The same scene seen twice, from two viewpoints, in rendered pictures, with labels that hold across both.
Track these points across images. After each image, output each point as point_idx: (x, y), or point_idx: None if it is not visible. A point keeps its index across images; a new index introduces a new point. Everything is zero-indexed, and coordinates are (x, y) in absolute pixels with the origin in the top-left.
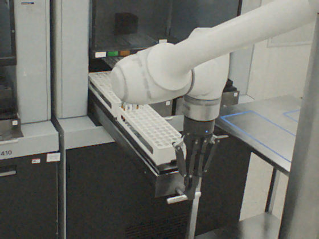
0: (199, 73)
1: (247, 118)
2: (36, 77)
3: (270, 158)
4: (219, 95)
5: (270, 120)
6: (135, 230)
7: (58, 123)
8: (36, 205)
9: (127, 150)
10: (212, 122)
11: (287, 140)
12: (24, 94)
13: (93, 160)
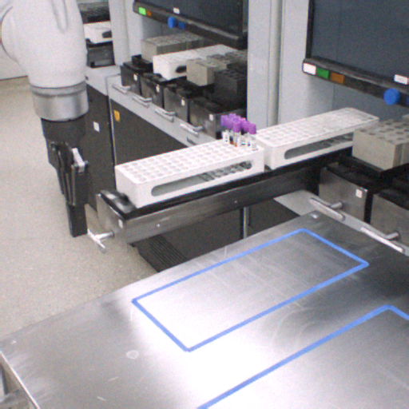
0: (3, 32)
1: (322, 256)
2: (260, 77)
3: (154, 274)
4: (37, 84)
5: (328, 284)
6: None
7: None
8: (224, 236)
9: None
10: (47, 125)
11: (236, 299)
12: (250, 95)
13: (270, 220)
